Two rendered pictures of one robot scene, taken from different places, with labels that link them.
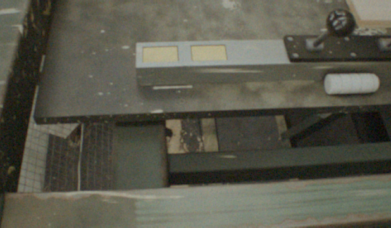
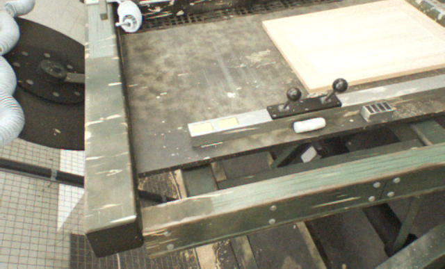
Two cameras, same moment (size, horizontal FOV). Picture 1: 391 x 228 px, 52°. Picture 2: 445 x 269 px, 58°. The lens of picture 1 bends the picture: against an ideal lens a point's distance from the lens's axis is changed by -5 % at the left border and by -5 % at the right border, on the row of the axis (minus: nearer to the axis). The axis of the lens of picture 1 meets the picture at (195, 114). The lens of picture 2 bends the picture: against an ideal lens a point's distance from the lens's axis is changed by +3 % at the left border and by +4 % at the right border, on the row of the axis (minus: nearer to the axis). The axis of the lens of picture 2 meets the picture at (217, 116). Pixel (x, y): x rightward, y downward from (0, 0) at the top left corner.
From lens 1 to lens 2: 0.42 m
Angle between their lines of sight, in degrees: 12
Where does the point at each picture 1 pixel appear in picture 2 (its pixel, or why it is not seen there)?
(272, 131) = not seen: hidden behind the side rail
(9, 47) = (124, 135)
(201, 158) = (234, 180)
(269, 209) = (277, 190)
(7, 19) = (115, 121)
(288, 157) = (283, 172)
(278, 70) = (267, 125)
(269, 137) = not seen: hidden behind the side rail
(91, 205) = (188, 204)
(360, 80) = (313, 122)
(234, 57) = (242, 122)
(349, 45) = (303, 104)
